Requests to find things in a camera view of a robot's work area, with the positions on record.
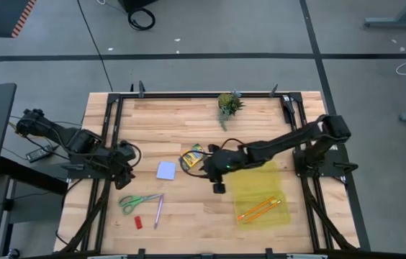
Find pale blue sticky note pad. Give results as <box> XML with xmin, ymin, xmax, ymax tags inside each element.
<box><xmin>155</xmin><ymin>160</ymin><xmax>178</xmax><ymax>181</ymax></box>

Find green-handled scissors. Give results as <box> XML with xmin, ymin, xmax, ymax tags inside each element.
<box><xmin>118</xmin><ymin>193</ymin><xmax>165</xmax><ymax>216</ymax></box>

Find yellow green crayon box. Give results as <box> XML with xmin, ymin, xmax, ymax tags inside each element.
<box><xmin>180</xmin><ymin>143</ymin><xmax>207</xmax><ymax>171</ymax></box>

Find black equipment base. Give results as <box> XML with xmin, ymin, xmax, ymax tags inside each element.
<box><xmin>118</xmin><ymin>0</ymin><xmax>159</xmax><ymax>14</ymax></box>

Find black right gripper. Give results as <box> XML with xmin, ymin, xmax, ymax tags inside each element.
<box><xmin>202</xmin><ymin>145</ymin><xmax>249</xmax><ymax>195</ymax></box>

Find coiled black floor cable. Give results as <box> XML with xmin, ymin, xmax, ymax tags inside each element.
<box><xmin>127</xmin><ymin>7</ymin><xmax>156</xmax><ymax>32</ymax></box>

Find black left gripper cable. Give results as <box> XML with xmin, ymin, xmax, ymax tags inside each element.
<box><xmin>119</xmin><ymin>140</ymin><xmax>143</xmax><ymax>169</ymax></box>

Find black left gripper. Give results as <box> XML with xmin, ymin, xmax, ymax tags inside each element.
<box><xmin>107</xmin><ymin>143</ymin><xmax>137</xmax><ymax>191</ymax></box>

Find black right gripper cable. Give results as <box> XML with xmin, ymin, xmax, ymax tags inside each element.
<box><xmin>179</xmin><ymin>137</ymin><xmax>248</xmax><ymax>178</ymax></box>

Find grey desk foot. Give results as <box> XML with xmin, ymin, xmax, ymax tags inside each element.
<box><xmin>364</xmin><ymin>0</ymin><xmax>406</xmax><ymax>29</ymax></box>

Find black metal table frame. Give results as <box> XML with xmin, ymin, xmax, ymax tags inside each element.
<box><xmin>53</xmin><ymin>81</ymin><xmax>361</xmax><ymax>259</ymax></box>

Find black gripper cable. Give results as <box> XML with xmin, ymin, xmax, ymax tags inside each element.
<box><xmin>179</xmin><ymin>137</ymin><xmax>248</xmax><ymax>178</ymax></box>
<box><xmin>119</xmin><ymin>140</ymin><xmax>143</xmax><ymax>169</ymax></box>

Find long black floor cable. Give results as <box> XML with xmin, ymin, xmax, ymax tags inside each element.
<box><xmin>76</xmin><ymin>0</ymin><xmax>114</xmax><ymax>93</ymax></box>

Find yellow transparent zip pouch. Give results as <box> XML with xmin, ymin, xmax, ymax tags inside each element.
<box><xmin>228</xmin><ymin>160</ymin><xmax>292</xmax><ymax>230</ymax></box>

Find black power adapter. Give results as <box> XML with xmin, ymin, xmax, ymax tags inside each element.
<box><xmin>25</xmin><ymin>145</ymin><xmax>55</xmax><ymax>163</ymax></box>

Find green potted succulent plant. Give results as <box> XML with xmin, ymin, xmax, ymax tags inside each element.
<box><xmin>217</xmin><ymin>89</ymin><xmax>246</xmax><ymax>132</ymax></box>

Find purple pen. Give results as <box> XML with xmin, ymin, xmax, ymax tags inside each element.
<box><xmin>153</xmin><ymin>193</ymin><xmax>165</xmax><ymax>230</ymax></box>

